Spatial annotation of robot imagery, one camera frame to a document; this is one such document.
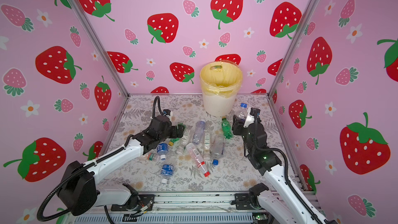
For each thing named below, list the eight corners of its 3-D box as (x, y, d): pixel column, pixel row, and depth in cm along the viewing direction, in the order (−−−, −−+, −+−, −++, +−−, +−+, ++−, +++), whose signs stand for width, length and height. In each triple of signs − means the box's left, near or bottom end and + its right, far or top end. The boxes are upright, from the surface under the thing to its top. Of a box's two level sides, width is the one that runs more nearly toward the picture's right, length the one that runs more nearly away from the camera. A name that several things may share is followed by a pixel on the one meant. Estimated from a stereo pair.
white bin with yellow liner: (200, 120, 108) (199, 89, 85) (201, 93, 126) (200, 61, 102) (237, 120, 108) (246, 89, 85) (233, 93, 126) (239, 61, 102)
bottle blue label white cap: (160, 184, 81) (158, 181, 77) (164, 165, 88) (161, 161, 83) (172, 184, 81) (170, 181, 77) (175, 165, 88) (173, 161, 83)
